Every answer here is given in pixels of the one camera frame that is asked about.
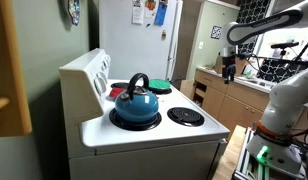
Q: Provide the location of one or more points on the black coil stove burner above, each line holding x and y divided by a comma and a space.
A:
119, 85
125, 124
185, 116

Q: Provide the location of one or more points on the white refrigerator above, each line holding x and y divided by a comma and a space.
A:
127, 50

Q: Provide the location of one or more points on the white wall outlet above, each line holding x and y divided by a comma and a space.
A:
200, 45

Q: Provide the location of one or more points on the small patterned framed picture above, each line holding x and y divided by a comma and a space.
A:
216, 32

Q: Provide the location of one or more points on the black frying pan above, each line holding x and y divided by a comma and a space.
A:
175, 80

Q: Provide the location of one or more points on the white electric stove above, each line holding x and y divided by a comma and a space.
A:
144, 140

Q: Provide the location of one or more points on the wooden wall shelf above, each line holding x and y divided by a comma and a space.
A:
14, 66

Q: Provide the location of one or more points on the aluminium frame base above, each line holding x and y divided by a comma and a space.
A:
242, 166

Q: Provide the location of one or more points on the colourful decorative wall plate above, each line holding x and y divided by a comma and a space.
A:
74, 11

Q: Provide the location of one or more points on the gold bottle-shaped fridge magnet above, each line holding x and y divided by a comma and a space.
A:
164, 35

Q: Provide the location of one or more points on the red oven mitt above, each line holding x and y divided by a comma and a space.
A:
116, 92

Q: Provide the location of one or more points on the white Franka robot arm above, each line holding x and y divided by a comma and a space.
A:
284, 100

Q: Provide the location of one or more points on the black camera on stand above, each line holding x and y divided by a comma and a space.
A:
284, 45

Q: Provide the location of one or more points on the blue paper sheet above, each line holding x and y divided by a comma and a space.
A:
160, 15

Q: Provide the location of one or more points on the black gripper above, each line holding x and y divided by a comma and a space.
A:
229, 65

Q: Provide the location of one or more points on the small black fridge magnet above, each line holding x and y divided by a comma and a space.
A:
147, 24

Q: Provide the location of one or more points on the colourful printed paper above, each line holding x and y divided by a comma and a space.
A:
150, 6

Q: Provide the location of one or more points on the black white patterned curtain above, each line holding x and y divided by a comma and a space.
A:
250, 13

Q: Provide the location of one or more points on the green plate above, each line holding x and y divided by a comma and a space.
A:
159, 83

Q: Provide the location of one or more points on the white paper note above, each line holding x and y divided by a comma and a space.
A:
137, 13

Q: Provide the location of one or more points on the beige kitchen counter cabinet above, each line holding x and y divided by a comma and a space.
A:
237, 103

